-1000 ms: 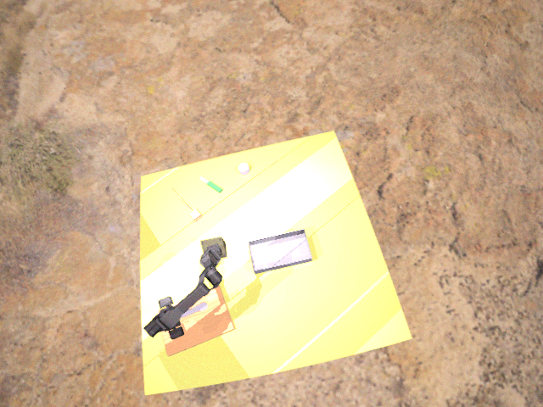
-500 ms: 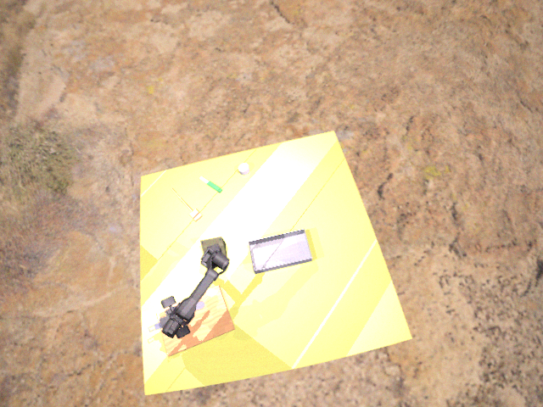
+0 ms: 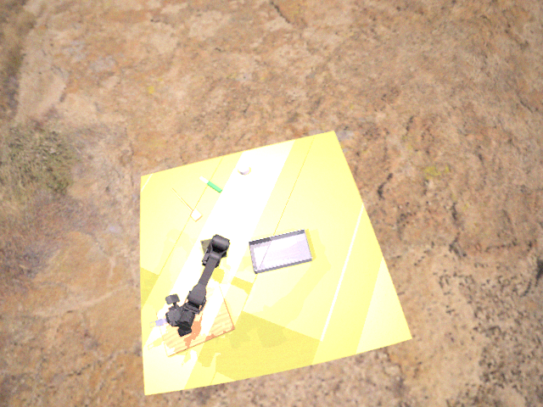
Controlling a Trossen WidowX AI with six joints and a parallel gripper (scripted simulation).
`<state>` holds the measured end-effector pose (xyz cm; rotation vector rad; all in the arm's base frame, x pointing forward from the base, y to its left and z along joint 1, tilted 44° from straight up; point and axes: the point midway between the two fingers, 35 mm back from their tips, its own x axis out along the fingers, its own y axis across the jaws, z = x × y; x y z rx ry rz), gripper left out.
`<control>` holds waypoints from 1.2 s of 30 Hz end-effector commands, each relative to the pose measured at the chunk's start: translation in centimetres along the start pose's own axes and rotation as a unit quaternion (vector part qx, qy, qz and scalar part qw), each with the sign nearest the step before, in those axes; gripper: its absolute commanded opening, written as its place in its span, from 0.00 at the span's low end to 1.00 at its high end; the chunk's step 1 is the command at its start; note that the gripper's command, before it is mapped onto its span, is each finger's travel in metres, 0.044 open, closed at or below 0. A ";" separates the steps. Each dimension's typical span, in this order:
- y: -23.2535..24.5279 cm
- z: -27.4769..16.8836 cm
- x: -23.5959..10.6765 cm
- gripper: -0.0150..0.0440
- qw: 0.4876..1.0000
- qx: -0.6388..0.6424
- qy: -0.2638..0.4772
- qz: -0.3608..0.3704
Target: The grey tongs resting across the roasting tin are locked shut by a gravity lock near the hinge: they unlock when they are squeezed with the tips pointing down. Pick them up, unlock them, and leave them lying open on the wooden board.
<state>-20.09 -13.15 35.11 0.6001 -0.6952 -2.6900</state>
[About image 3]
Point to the short grey cylinder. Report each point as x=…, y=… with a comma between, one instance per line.
x=243, y=169

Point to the light wooden board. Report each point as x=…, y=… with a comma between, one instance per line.
x=212, y=322

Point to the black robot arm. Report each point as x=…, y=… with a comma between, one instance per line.
x=212, y=258

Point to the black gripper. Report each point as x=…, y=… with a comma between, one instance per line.
x=174, y=299

